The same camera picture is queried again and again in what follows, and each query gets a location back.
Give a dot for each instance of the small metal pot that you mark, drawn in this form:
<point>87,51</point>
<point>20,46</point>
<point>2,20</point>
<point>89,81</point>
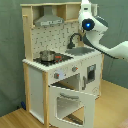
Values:
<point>47,55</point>

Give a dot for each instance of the white oven door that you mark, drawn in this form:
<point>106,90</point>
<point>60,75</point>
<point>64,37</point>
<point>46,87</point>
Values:
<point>63,102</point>

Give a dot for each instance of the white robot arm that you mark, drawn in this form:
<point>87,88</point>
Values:
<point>94,28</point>

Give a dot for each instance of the wooden toy kitchen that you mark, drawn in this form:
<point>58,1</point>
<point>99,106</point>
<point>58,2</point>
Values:
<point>39,78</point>

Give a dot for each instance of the black toy stovetop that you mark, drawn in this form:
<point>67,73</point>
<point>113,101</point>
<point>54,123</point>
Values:
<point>58,59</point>

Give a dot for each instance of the red right oven knob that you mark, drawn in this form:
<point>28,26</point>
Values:
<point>74,69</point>

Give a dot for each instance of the red oven knob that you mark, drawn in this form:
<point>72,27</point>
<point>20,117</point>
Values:
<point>74,69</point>
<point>56,75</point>

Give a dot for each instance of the red left oven knob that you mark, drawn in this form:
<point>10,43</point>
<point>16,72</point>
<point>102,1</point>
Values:
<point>56,75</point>

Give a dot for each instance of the grey toy sink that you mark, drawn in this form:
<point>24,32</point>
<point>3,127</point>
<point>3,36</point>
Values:
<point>79,51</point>

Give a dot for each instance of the black toy faucet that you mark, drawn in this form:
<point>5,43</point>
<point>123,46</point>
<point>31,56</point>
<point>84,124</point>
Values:
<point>74,39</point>

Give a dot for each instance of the grey toy dishwasher door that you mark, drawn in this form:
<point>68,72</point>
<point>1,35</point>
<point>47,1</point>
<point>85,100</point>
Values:
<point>91,73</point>

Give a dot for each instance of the grey range hood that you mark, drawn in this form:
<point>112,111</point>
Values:
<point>48,18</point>

